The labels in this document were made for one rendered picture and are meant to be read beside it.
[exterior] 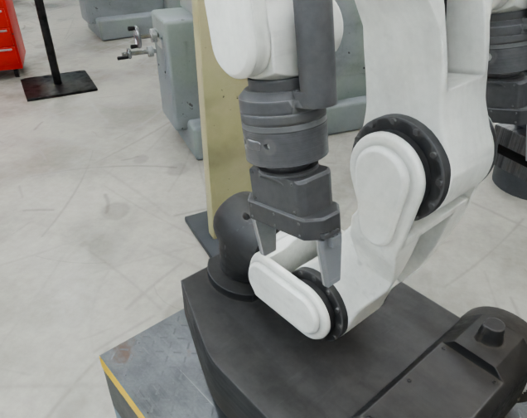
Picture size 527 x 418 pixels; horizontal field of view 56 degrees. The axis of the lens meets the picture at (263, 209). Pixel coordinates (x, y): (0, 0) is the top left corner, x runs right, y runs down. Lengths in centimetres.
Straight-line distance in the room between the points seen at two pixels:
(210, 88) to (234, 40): 138
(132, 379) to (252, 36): 90
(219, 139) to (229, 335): 106
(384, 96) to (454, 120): 9
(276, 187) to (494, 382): 61
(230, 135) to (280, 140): 147
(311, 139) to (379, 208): 20
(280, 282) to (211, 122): 109
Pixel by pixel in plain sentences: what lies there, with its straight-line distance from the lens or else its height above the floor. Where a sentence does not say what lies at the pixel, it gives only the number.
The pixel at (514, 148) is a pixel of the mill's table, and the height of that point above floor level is 90.
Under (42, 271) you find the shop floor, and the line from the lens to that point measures 222.
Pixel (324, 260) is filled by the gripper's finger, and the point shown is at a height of 99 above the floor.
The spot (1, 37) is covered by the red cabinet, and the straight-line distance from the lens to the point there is 447.
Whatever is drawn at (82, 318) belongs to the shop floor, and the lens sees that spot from 195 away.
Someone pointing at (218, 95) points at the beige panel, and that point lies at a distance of 186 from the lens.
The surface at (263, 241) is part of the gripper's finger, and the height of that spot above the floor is 95.
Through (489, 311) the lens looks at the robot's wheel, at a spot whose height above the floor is 59.
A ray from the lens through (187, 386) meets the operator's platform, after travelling 116.
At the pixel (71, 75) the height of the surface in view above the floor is 2.
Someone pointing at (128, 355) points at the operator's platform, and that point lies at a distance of 124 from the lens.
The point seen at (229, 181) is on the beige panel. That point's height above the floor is 30.
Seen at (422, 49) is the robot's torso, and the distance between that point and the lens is 62.
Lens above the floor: 132
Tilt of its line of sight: 33 degrees down
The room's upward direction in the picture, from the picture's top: straight up
